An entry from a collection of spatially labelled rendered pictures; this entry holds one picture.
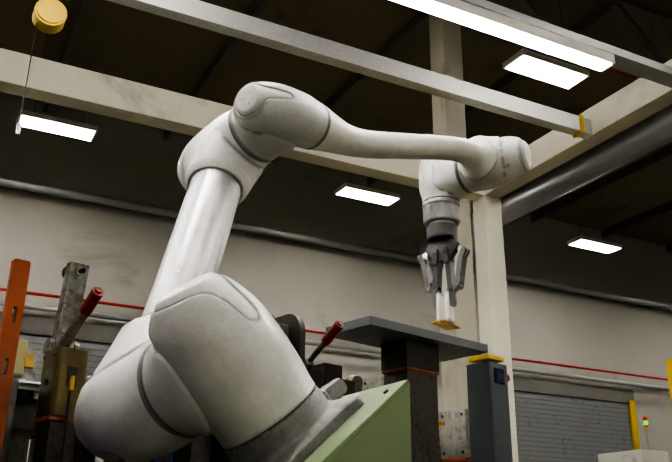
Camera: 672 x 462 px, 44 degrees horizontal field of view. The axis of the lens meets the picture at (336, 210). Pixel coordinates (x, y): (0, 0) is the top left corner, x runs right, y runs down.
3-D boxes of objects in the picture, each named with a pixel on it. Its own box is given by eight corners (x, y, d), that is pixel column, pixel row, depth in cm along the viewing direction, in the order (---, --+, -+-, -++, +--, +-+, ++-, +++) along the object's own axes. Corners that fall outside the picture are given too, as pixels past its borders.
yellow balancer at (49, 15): (45, 145, 380) (70, -9, 412) (49, 136, 371) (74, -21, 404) (8, 137, 373) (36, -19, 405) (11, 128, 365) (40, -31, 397)
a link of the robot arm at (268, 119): (322, 85, 169) (276, 119, 176) (258, 54, 156) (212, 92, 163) (336, 138, 163) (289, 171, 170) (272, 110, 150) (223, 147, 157)
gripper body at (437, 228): (465, 226, 200) (466, 263, 196) (433, 233, 204) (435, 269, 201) (450, 217, 194) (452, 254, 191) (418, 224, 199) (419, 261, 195)
